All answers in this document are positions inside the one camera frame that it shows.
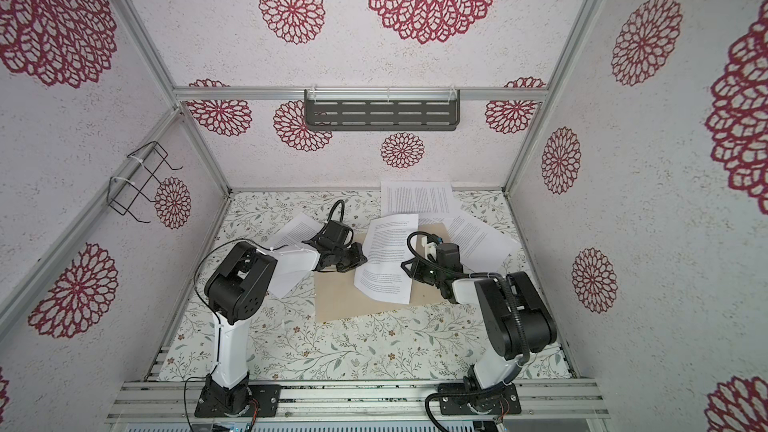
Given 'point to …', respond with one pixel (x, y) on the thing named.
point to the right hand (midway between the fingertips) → (403, 261)
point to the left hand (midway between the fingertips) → (367, 262)
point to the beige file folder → (439, 229)
